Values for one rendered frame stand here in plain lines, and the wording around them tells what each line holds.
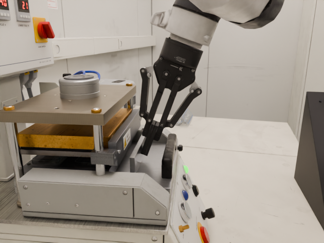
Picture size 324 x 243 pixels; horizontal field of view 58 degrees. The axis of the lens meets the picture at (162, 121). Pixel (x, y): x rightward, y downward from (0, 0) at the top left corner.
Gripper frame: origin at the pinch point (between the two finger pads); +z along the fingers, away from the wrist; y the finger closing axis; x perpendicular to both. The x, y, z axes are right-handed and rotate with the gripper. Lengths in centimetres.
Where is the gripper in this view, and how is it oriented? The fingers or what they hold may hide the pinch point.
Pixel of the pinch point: (150, 138)
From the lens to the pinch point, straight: 60.8
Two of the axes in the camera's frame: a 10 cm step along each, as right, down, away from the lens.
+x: 1.0, -2.9, 9.5
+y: 9.4, 3.5, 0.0
